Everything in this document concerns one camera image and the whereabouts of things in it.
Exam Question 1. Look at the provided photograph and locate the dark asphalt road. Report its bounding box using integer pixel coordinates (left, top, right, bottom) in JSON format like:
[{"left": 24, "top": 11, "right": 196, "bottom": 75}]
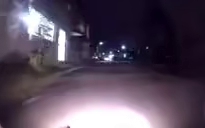
[{"left": 9, "top": 61, "right": 205, "bottom": 128}]

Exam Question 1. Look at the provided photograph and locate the building with lit windows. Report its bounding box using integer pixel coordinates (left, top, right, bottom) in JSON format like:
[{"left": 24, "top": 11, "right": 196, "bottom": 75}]
[{"left": 0, "top": 0, "right": 93, "bottom": 66}]

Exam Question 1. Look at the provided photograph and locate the dark roadside verge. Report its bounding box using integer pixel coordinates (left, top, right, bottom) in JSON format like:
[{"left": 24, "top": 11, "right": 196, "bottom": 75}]
[{"left": 0, "top": 61, "right": 86, "bottom": 111}]

